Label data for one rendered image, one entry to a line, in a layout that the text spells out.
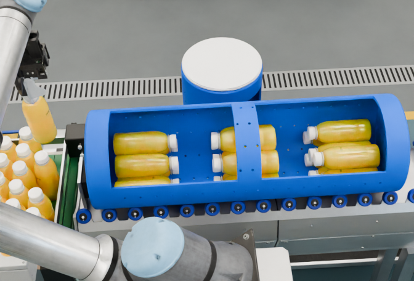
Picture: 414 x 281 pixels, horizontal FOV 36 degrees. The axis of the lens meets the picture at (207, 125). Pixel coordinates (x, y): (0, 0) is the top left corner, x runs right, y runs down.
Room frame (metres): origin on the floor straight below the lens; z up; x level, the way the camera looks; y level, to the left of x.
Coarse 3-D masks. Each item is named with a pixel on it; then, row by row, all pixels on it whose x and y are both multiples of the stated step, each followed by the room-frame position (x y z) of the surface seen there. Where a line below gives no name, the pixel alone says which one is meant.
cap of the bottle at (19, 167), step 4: (16, 164) 1.18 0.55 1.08; (20, 164) 1.18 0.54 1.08; (24, 164) 1.18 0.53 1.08; (12, 168) 1.17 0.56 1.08; (16, 168) 1.17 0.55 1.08; (20, 168) 1.17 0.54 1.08; (24, 168) 1.17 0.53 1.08; (16, 172) 1.16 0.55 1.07; (20, 172) 1.16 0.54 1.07; (24, 172) 1.16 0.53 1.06
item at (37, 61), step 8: (32, 32) 1.17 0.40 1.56; (32, 40) 1.15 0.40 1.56; (32, 48) 1.15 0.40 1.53; (40, 48) 1.17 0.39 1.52; (24, 56) 1.15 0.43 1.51; (32, 56) 1.15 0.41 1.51; (40, 56) 1.15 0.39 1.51; (48, 56) 1.20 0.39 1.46; (24, 64) 1.14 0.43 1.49; (32, 64) 1.13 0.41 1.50; (40, 64) 1.13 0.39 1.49; (48, 64) 1.18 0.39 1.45; (24, 72) 1.15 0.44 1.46; (32, 72) 1.15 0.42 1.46; (40, 72) 1.15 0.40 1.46
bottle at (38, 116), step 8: (40, 96) 1.19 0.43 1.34; (24, 104) 1.17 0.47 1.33; (32, 104) 1.16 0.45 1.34; (40, 104) 1.17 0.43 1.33; (24, 112) 1.16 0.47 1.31; (32, 112) 1.15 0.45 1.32; (40, 112) 1.16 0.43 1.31; (48, 112) 1.18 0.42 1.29; (32, 120) 1.15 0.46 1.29; (40, 120) 1.16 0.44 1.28; (48, 120) 1.17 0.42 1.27; (32, 128) 1.16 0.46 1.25; (40, 128) 1.16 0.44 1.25; (48, 128) 1.17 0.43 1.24; (56, 128) 1.20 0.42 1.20; (40, 136) 1.16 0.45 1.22; (48, 136) 1.16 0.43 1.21
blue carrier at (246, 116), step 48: (336, 96) 1.30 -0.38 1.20; (384, 96) 1.28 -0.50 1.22; (96, 144) 1.12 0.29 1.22; (192, 144) 1.30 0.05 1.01; (240, 144) 1.12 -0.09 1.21; (288, 144) 1.30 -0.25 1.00; (384, 144) 1.25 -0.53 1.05; (96, 192) 1.04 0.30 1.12; (144, 192) 1.05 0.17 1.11; (192, 192) 1.05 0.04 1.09; (240, 192) 1.06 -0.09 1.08; (288, 192) 1.07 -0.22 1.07; (336, 192) 1.08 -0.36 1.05
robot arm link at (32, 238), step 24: (0, 216) 0.66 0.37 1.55; (24, 216) 0.68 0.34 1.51; (0, 240) 0.63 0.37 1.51; (24, 240) 0.64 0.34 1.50; (48, 240) 0.66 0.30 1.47; (72, 240) 0.68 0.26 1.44; (96, 240) 0.70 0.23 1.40; (120, 240) 0.72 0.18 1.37; (48, 264) 0.64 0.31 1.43; (72, 264) 0.64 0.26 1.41; (96, 264) 0.65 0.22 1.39; (120, 264) 0.66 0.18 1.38
